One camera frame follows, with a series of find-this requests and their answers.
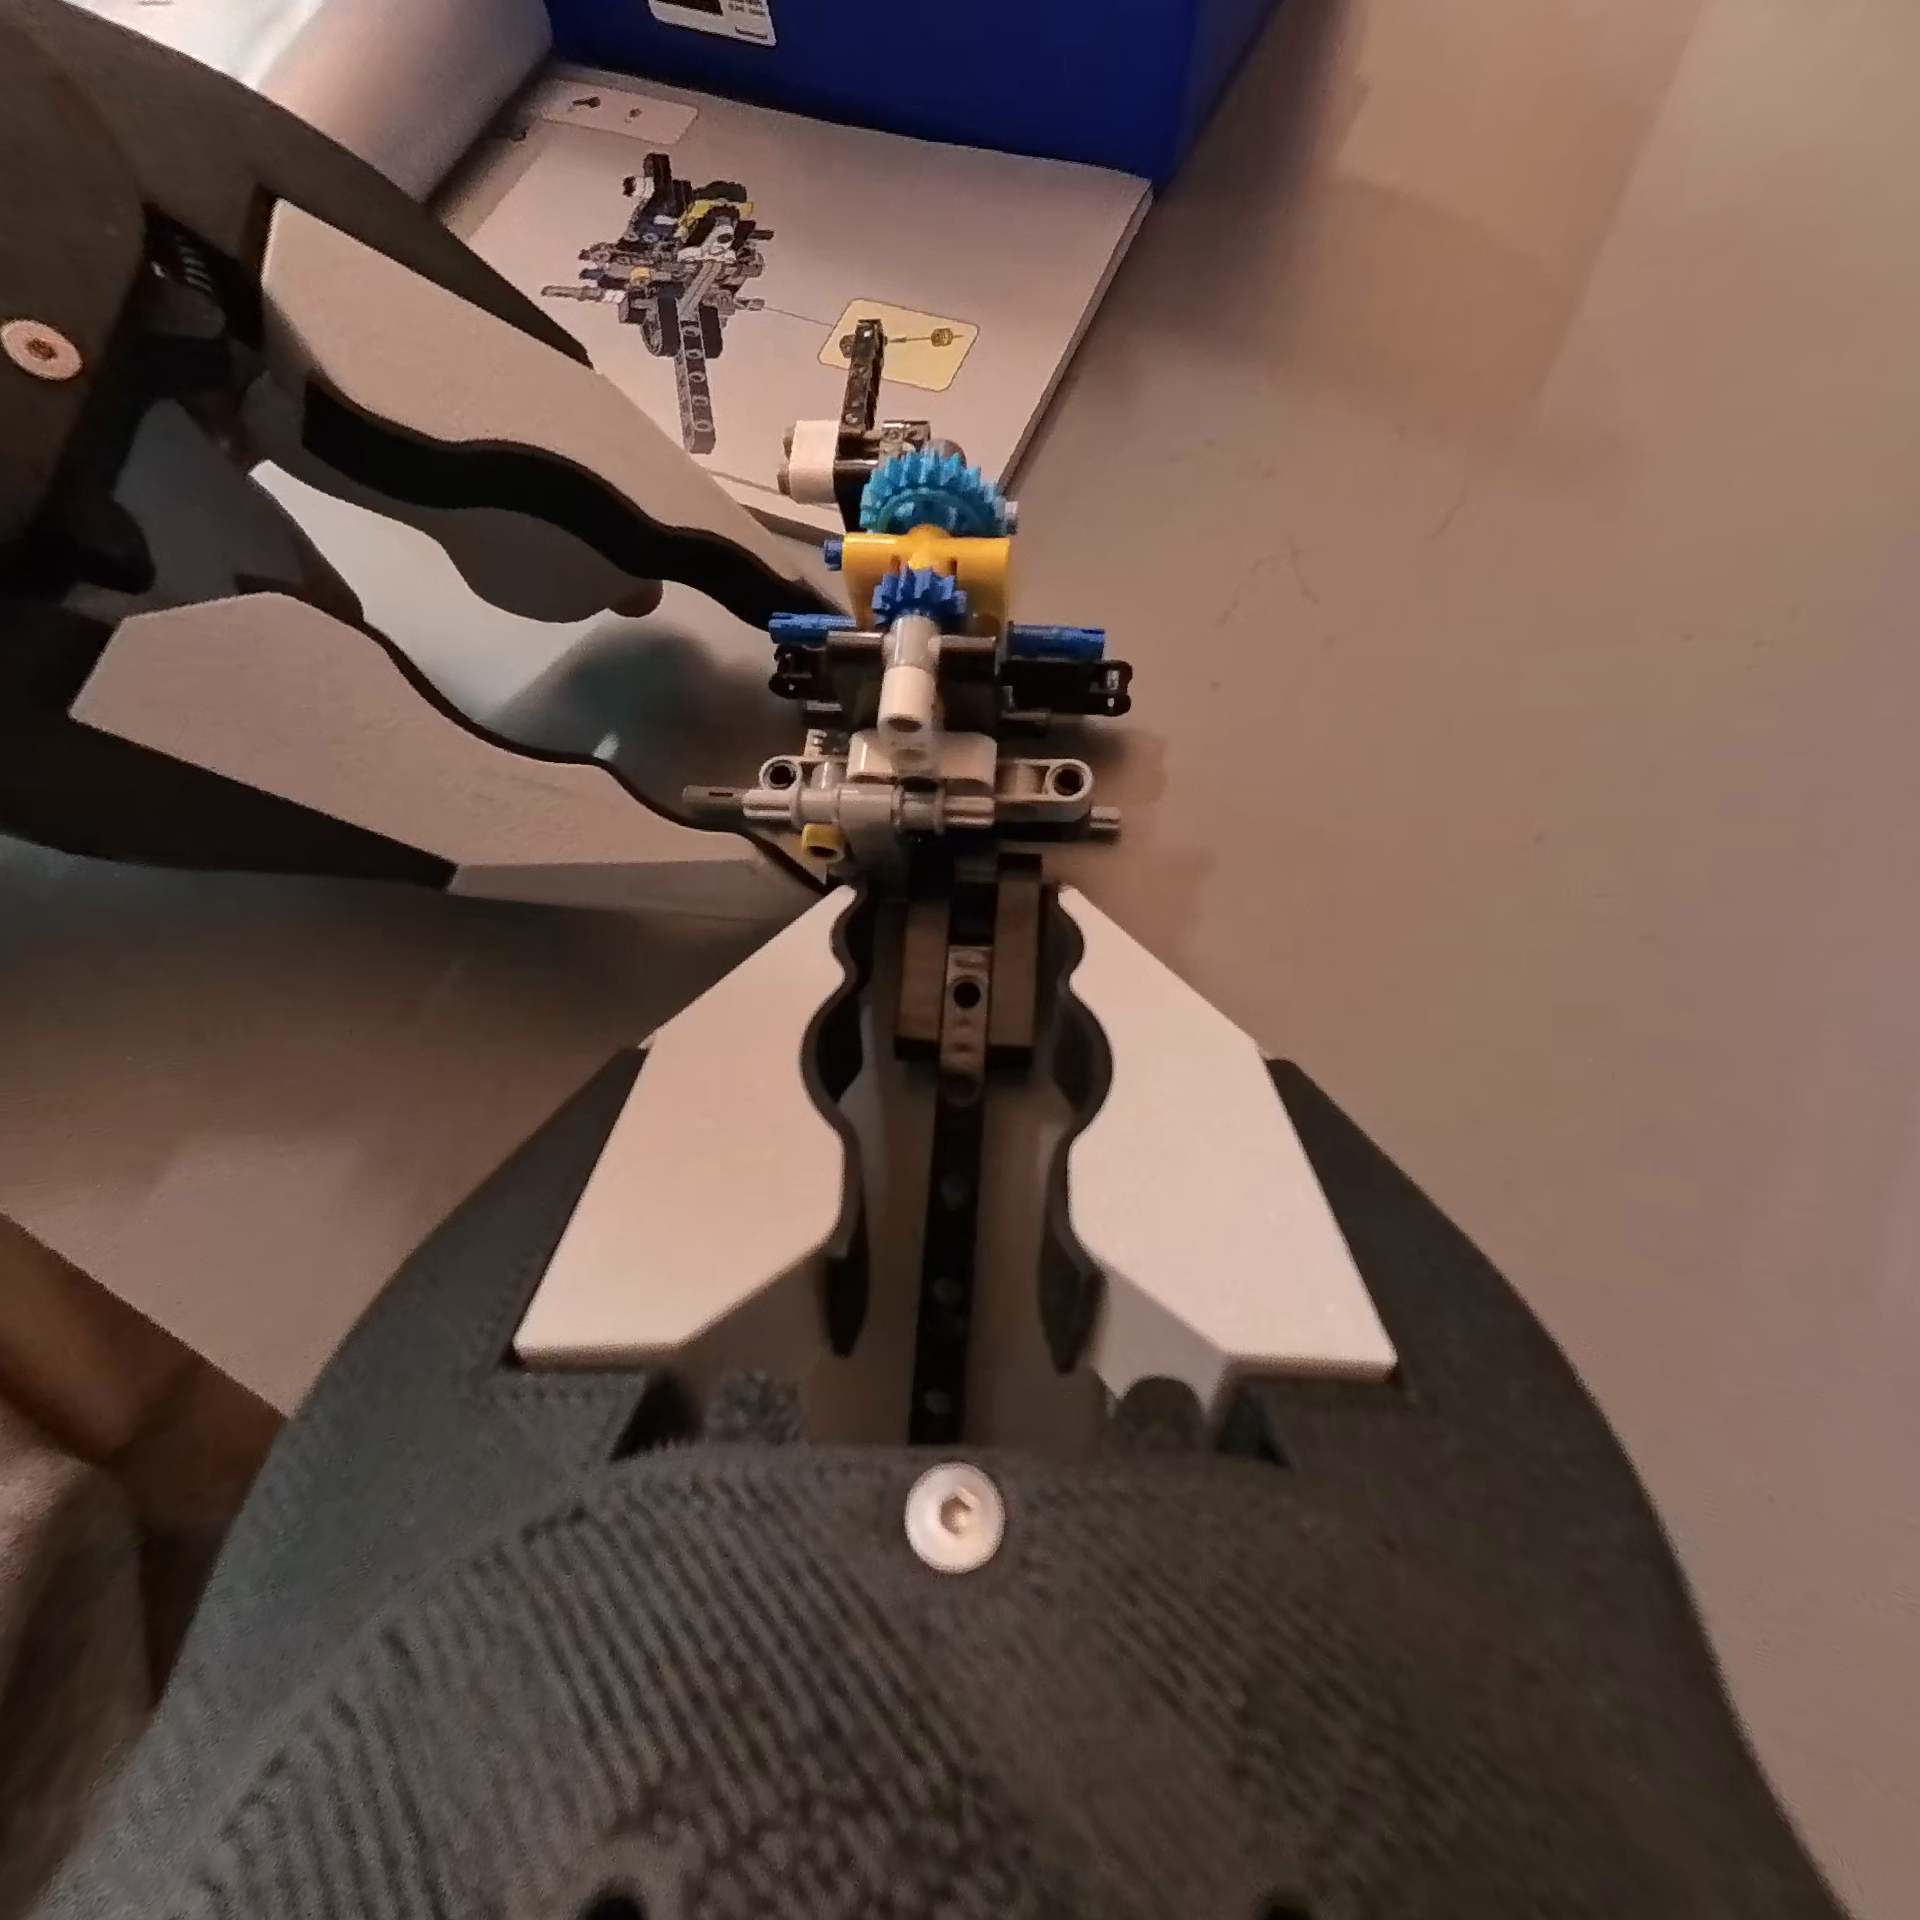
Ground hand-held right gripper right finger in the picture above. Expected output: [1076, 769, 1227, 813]
[1048, 881, 1402, 1394]

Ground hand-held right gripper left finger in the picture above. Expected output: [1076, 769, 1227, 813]
[512, 884, 874, 1370]

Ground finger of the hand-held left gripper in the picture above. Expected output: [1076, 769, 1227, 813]
[254, 192, 850, 639]
[69, 586, 828, 918]

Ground black lego beam assembly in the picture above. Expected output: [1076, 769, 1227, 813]
[890, 856, 1076, 1449]

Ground lego gear model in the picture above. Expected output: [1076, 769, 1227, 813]
[682, 322, 1144, 886]

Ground lego instruction booklet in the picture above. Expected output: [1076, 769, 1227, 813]
[248, 0, 1155, 520]

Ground blue cardboard box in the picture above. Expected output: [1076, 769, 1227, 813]
[546, 0, 1254, 187]

